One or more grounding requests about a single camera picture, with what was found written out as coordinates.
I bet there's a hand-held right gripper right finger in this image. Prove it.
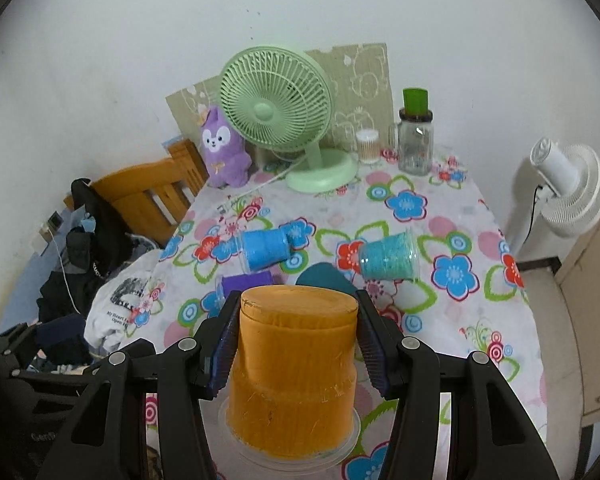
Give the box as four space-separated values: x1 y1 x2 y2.
354 289 562 480

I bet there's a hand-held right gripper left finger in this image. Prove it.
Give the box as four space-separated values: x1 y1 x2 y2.
36 289 244 480

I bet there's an orange yarn-wrapped cup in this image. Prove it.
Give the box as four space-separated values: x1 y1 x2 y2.
225 285 358 459

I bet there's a purple yarn-wrapped cup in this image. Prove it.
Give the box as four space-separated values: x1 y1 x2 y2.
216 271 275 308

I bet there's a dark teal yarn-wrapped cup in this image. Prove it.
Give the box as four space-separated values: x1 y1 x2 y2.
296 262 356 297

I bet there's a blue yarn-wrapped cup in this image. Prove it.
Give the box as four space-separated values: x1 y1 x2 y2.
236 230 291 275

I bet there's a floral tablecloth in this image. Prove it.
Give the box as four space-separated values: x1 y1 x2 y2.
139 144 549 480

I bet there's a white printed shirt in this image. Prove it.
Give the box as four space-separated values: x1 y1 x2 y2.
84 249 164 356

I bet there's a pile of dark clothes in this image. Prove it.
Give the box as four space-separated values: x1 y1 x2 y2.
0 178 159 376

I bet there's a wooden chair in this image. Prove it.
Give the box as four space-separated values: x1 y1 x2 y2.
64 140 209 251

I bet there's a purple plush toy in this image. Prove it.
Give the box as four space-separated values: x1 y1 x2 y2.
199 106 253 189

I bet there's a cotton swab container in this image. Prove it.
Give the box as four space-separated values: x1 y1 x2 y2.
355 129 380 164

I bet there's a glass jar with green lid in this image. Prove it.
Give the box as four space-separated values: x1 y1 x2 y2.
397 88 435 176

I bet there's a white standing fan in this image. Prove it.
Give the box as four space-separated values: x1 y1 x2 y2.
503 137 600 263

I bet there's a green desk fan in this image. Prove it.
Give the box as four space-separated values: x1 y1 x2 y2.
219 46 359 194

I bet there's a printed cardboard sheet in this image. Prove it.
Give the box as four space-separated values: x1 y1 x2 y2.
166 43 396 151

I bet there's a white charging cable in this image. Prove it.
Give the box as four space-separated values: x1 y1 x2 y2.
39 225 84 317

